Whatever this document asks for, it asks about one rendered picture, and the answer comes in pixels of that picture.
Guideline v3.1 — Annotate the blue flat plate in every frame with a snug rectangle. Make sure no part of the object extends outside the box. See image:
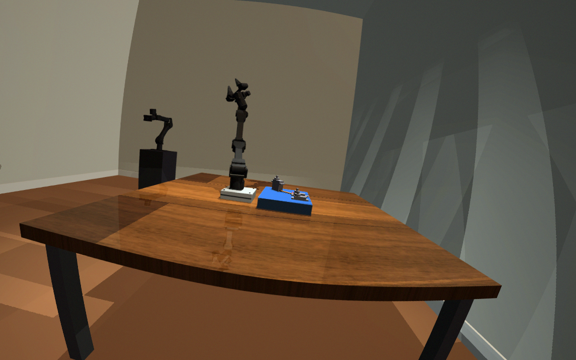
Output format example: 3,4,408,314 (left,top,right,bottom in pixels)
257,186,313,216

